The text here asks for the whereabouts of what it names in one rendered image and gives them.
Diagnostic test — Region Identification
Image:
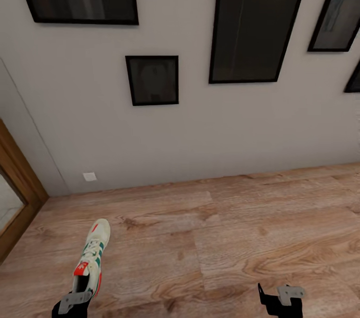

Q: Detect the gym shoe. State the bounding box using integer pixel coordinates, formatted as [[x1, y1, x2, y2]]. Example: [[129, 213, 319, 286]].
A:
[[72, 218, 111, 299]]

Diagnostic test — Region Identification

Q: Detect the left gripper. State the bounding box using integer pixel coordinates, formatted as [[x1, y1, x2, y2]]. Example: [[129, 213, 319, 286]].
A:
[[52, 302, 89, 318]]

